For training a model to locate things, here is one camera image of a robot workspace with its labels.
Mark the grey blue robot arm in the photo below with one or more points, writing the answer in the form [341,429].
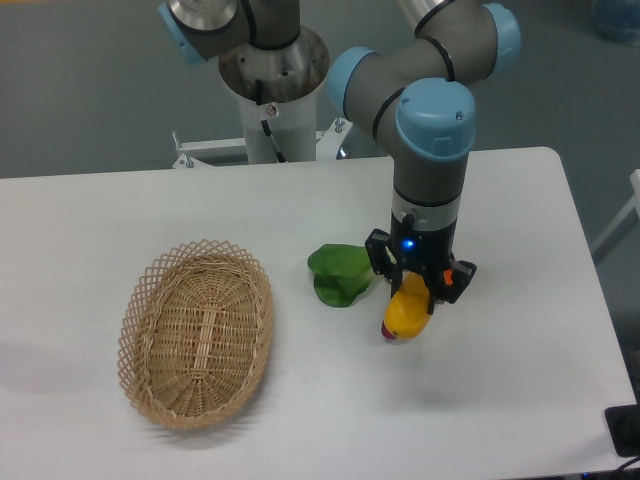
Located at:
[414,103]

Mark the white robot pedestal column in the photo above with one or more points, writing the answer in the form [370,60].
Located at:
[276,92]

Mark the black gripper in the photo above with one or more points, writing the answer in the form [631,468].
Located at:
[420,252]

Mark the white furniture leg at right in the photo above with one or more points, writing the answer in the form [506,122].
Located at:
[620,224]

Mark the oval woven wicker basket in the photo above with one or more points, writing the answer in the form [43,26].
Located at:
[196,336]

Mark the white metal base frame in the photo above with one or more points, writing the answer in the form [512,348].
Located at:
[235,151]

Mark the green toy leafy vegetable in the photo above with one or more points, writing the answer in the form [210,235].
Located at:
[342,272]

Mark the black device at table edge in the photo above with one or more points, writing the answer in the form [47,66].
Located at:
[623,425]

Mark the yellow toy mango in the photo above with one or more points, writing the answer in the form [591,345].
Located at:
[407,314]

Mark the blue object in corner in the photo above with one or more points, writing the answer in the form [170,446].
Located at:
[618,20]

